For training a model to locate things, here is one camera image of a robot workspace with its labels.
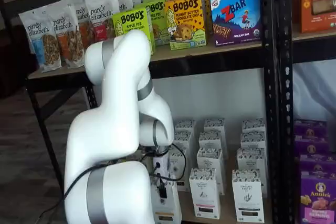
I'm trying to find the purple Annie's box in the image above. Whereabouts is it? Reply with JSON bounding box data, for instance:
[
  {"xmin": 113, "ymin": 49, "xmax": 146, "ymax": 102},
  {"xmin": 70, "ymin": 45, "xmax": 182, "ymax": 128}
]
[
  {"xmin": 293, "ymin": 135, "xmax": 330, "ymax": 156},
  {"xmin": 293, "ymin": 119, "xmax": 328, "ymax": 138},
  {"xmin": 300, "ymin": 170, "xmax": 336, "ymax": 224},
  {"xmin": 299, "ymin": 153, "xmax": 336, "ymax": 176}
]

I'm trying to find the blue Zbar box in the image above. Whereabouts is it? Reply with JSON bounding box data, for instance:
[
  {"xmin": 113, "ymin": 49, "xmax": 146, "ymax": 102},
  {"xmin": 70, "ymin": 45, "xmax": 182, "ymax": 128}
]
[{"xmin": 209, "ymin": 0, "xmax": 263, "ymax": 47}]

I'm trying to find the white box with blue strip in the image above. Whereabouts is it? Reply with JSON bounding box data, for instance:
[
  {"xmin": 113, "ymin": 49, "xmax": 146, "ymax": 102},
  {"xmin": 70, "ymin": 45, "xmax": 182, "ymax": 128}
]
[
  {"xmin": 241, "ymin": 119, "xmax": 266, "ymax": 133},
  {"xmin": 236, "ymin": 147, "xmax": 268, "ymax": 198},
  {"xmin": 240, "ymin": 131, "xmax": 267, "ymax": 150},
  {"xmin": 231, "ymin": 169, "xmax": 264, "ymax": 223}
]

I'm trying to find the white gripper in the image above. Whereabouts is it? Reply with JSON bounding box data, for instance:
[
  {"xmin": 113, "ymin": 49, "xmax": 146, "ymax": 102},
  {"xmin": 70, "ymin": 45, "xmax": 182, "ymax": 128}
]
[{"xmin": 153, "ymin": 153, "xmax": 172, "ymax": 199}]

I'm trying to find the black metal shelf rack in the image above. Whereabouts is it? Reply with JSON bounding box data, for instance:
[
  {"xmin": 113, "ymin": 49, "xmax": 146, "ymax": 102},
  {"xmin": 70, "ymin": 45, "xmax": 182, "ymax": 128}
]
[
  {"xmin": 277, "ymin": 0, "xmax": 336, "ymax": 224},
  {"xmin": 0, "ymin": 0, "xmax": 279, "ymax": 224}
]

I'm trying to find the granola bag red label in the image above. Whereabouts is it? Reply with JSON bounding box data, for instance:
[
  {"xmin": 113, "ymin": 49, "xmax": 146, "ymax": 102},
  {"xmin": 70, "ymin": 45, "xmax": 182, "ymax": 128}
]
[{"xmin": 84, "ymin": 0, "xmax": 121, "ymax": 44}]

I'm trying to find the granola bag blue label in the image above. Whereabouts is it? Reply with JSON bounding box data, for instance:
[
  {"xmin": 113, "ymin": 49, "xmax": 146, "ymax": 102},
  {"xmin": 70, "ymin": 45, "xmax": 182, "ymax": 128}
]
[{"xmin": 18, "ymin": 8, "xmax": 63, "ymax": 73}]

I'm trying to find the dark brown furniture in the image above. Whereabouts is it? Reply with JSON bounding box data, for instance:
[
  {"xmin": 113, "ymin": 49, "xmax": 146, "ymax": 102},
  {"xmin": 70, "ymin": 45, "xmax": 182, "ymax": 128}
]
[{"xmin": 0, "ymin": 26, "xmax": 36, "ymax": 100}]

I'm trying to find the granola bag orange label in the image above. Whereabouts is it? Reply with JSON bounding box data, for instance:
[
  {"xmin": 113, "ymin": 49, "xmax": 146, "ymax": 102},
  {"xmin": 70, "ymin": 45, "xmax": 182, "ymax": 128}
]
[
  {"xmin": 74, "ymin": 2, "xmax": 92, "ymax": 49},
  {"xmin": 51, "ymin": 5, "xmax": 86, "ymax": 68}
]

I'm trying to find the white box with pink strip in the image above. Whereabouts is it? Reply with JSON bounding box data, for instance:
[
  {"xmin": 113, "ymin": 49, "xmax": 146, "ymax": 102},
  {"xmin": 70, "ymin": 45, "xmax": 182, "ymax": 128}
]
[
  {"xmin": 203, "ymin": 118, "xmax": 226, "ymax": 133},
  {"xmin": 196, "ymin": 147, "xmax": 226, "ymax": 196},
  {"xmin": 188, "ymin": 168, "xmax": 222, "ymax": 219},
  {"xmin": 198, "ymin": 131, "xmax": 228, "ymax": 159}
]

